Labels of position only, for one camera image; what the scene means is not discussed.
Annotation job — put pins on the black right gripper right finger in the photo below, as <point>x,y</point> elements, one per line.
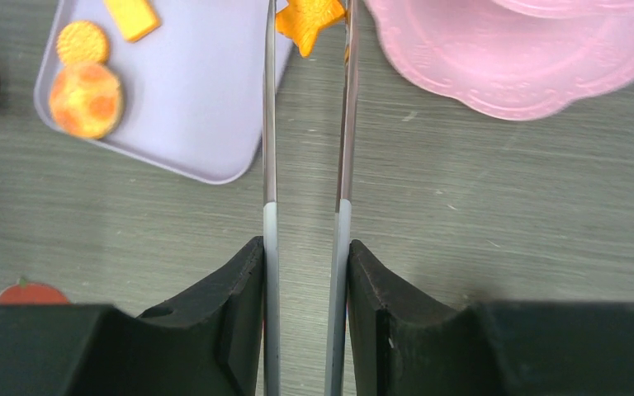
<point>404,342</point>

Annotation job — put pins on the orange square biscuit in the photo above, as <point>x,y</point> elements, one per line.
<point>135,19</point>

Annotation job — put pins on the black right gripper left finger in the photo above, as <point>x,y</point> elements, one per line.
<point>204,341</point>

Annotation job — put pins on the metal serving tongs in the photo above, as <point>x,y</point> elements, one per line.
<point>334,366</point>

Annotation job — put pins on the lavender serving tray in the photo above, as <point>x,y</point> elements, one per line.
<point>193,87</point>

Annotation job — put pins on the round orange cookie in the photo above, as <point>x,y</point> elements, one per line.
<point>81,41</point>

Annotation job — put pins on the red tomato coaster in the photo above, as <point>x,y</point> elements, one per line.
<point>28,292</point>

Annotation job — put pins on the pink three-tier cake stand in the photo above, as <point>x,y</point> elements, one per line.
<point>503,63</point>

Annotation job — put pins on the orange round bun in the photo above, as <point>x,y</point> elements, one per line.
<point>86,100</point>

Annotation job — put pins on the orange fish-shaped pastry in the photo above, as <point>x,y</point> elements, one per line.
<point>303,20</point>

